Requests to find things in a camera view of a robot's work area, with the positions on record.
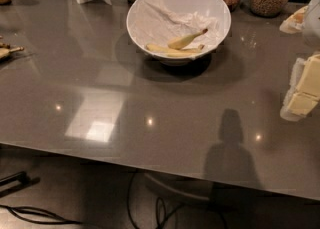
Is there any banana at left edge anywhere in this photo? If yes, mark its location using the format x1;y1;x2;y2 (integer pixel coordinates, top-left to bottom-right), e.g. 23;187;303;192
0;43;24;60

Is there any black cable on floor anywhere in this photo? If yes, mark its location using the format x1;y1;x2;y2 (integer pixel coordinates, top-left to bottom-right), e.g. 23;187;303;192
0;204;83;226

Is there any white ceramic bowl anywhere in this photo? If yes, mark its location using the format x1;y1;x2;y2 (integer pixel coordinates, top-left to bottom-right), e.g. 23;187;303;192
125;0;232;67

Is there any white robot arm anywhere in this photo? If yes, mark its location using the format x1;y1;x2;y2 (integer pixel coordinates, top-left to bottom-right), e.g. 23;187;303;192
280;0;320;121

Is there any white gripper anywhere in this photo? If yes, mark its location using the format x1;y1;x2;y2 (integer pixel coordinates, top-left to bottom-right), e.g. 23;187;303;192
280;54;320;122

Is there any black bar on floor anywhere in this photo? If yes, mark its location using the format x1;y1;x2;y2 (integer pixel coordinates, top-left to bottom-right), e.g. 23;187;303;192
0;171;40;198

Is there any yellow banana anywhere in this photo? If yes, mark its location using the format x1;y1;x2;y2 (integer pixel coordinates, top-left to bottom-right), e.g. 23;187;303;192
168;29;207;49
145;44;203;57

